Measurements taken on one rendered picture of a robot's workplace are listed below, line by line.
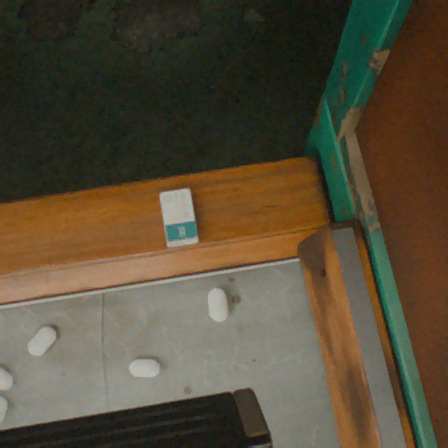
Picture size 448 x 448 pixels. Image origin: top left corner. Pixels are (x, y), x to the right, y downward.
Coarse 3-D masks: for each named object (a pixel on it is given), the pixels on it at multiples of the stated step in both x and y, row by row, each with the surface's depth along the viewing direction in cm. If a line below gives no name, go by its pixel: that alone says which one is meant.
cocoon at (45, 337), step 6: (42, 330) 78; (48, 330) 78; (54, 330) 78; (36, 336) 78; (42, 336) 78; (48, 336) 78; (54, 336) 78; (30, 342) 78; (36, 342) 77; (42, 342) 77; (48, 342) 78; (30, 348) 77; (36, 348) 77; (42, 348) 77; (36, 354) 77
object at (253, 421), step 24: (144, 408) 46; (168, 408) 46; (192, 408) 46; (216, 408) 45; (240, 408) 45; (0, 432) 46; (24, 432) 45; (48, 432) 45; (72, 432) 44; (96, 432) 44; (120, 432) 44; (144, 432) 43; (168, 432) 43; (192, 432) 43; (216, 432) 42; (240, 432) 42; (264, 432) 41
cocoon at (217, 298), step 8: (216, 288) 81; (208, 296) 80; (216, 296) 80; (224, 296) 80; (208, 304) 80; (216, 304) 79; (224, 304) 80; (216, 312) 79; (224, 312) 79; (216, 320) 80
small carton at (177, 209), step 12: (168, 192) 81; (180, 192) 81; (168, 204) 81; (180, 204) 81; (168, 216) 80; (180, 216) 80; (192, 216) 80; (168, 228) 80; (180, 228) 80; (192, 228) 80; (168, 240) 79; (180, 240) 80; (192, 240) 80
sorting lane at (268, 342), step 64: (0, 320) 80; (64, 320) 80; (128, 320) 81; (192, 320) 81; (256, 320) 81; (64, 384) 78; (128, 384) 78; (192, 384) 78; (256, 384) 79; (320, 384) 79
